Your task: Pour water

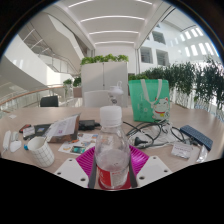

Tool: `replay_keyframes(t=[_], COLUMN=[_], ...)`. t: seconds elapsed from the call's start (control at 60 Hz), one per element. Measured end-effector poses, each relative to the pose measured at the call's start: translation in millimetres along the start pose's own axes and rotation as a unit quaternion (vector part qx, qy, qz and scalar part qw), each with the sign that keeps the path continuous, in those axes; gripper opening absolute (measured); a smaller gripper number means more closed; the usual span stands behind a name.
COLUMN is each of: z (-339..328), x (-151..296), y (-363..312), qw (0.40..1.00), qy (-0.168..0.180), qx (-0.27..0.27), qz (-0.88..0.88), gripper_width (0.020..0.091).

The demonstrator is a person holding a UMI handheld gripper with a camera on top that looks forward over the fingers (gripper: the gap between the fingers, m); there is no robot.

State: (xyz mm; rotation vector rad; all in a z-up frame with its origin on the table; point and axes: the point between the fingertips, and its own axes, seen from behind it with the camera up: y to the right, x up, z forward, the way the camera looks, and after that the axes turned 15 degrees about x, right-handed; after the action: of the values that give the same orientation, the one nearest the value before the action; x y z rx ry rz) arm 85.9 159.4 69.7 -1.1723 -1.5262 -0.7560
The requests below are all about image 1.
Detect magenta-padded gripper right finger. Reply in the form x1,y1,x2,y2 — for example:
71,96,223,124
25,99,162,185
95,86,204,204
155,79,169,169
128,144,173,189

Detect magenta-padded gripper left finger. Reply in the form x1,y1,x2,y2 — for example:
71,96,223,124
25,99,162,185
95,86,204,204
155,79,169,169
54,145,98,190

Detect clear red-labelled water bottle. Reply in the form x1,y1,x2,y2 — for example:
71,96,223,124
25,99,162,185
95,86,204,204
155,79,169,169
94,105,132,191

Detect colourful sticker sheet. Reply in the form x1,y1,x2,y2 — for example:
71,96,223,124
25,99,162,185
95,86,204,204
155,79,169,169
58,133,99,156

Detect black power plug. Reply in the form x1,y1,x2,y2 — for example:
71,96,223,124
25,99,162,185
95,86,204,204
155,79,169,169
132,135,150,148

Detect white flat packet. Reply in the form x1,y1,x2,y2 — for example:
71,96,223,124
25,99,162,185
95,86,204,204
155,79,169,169
170,141,194,160

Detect white grid-pattern mug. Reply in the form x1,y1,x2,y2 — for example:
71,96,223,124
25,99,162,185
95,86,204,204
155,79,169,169
27,136,56,168

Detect open booklet with white pages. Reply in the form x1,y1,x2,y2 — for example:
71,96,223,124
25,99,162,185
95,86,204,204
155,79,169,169
44,113,82,144

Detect black charger block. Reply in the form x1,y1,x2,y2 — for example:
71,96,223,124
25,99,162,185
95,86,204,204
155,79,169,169
78,119,101,132

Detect clear plastic packet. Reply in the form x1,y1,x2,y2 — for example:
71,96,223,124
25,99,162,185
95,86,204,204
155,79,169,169
196,144,210,164

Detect black notebook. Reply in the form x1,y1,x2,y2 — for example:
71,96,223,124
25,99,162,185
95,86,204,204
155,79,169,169
23,123,53,140

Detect dark blue keyboard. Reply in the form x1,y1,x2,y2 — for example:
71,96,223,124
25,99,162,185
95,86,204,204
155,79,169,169
179,124,214,152

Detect white card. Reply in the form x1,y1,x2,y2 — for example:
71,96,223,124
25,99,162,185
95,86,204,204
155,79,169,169
22,125,36,138

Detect white computer mouse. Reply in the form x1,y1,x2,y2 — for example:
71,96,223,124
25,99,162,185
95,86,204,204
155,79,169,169
9,139,23,153

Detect small red and black device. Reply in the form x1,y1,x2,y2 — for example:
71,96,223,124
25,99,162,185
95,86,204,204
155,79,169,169
18,123,32,134

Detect green cat-print tote bag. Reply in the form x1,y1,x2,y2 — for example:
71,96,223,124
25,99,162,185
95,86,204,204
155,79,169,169
128,78,171,123

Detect white power strip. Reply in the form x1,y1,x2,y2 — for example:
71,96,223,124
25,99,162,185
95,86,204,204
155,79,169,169
2,130,12,153

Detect black chair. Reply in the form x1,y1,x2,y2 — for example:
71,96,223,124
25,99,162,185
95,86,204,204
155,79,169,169
39,95,60,108

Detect white chair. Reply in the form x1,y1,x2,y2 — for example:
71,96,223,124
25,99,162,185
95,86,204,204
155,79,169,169
83,89,113,108

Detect brown planter box with plant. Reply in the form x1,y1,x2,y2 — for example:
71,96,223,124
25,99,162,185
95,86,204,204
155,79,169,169
72,76,83,99

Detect glass railing with wooden handrail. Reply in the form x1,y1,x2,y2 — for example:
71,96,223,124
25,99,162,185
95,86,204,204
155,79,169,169
0,84,68,113

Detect small potted plant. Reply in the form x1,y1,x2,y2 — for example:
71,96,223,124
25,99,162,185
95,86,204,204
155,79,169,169
62,78,74,98

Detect white cabinet topped with plants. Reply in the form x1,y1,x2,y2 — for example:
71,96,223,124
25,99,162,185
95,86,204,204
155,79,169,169
79,53,130,108

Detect row of green plants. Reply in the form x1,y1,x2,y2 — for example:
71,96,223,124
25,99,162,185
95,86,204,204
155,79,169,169
128,56,224,116

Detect ceiling light strips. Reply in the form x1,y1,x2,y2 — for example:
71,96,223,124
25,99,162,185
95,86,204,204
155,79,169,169
68,0,154,46

